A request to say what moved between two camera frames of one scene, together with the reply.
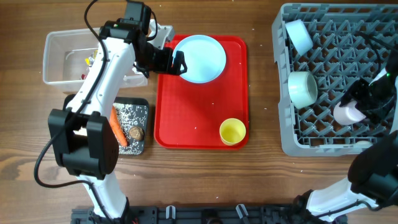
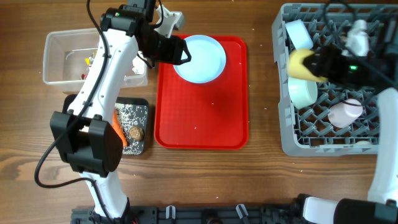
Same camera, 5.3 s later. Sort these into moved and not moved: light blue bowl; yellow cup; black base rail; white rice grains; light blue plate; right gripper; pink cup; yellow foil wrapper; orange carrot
Moved: pink cup; right gripper; yellow cup
Not moved: light blue plate; yellow foil wrapper; orange carrot; light blue bowl; black base rail; white rice grains
